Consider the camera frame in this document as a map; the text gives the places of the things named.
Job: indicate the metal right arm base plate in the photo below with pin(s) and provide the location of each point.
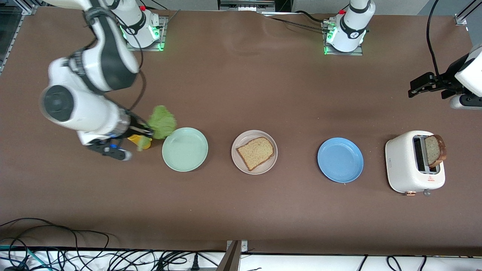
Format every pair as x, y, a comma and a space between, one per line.
162, 37

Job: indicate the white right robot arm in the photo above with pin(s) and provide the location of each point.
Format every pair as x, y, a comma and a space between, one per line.
109, 52

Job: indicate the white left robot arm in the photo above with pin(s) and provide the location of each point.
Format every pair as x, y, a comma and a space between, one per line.
354, 26

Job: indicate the white two-slot toaster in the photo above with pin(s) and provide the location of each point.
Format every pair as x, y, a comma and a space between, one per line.
403, 162

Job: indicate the mint green plate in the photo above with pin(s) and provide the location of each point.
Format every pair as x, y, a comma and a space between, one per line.
185, 149

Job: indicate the blue plate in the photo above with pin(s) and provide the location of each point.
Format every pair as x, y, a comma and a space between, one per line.
340, 160

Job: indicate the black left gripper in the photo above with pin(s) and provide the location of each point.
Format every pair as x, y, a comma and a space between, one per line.
446, 79

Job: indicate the yellow mustard squeeze bottle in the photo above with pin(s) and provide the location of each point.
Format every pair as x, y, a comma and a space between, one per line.
134, 140

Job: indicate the black metal device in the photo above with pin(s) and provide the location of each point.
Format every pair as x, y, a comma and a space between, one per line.
246, 4

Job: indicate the green lettuce leaf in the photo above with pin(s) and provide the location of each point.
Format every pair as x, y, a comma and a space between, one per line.
162, 120

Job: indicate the brown bread slice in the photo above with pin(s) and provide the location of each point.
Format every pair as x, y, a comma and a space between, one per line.
433, 150
256, 152

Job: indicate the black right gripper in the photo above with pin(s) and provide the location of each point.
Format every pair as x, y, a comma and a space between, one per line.
136, 127

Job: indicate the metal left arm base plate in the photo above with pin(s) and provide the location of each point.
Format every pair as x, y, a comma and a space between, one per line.
357, 53

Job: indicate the metal bracket post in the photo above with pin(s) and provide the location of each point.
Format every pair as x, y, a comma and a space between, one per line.
233, 256

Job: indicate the aluminium frame profile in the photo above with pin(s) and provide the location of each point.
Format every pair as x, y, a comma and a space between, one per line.
460, 19

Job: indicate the black power plug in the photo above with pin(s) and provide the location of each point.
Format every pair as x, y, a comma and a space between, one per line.
195, 263

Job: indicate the beige plate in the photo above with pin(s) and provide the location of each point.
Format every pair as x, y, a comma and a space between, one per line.
263, 167

